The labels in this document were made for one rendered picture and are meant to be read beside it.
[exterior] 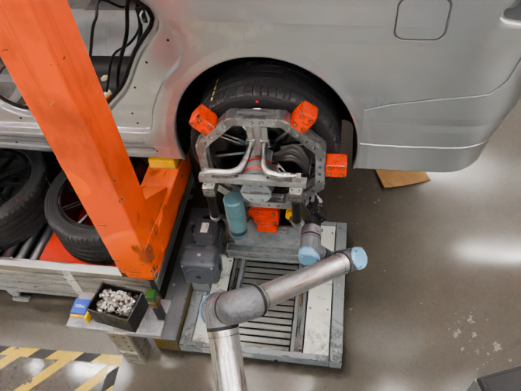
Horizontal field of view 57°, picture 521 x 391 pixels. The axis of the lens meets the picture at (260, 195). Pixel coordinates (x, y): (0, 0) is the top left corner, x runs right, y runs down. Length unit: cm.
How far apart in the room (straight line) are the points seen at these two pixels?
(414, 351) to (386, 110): 122
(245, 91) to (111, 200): 66
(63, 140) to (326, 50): 94
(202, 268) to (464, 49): 145
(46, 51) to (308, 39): 87
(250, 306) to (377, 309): 112
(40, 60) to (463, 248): 233
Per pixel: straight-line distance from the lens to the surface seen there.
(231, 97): 194
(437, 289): 277
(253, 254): 264
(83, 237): 249
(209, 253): 236
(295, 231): 261
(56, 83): 148
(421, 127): 205
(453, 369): 259
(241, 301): 166
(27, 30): 141
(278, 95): 191
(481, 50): 187
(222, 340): 176
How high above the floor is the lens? 233
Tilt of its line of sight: 49 degrees down
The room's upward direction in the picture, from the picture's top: 7 degrees counter-clockwise
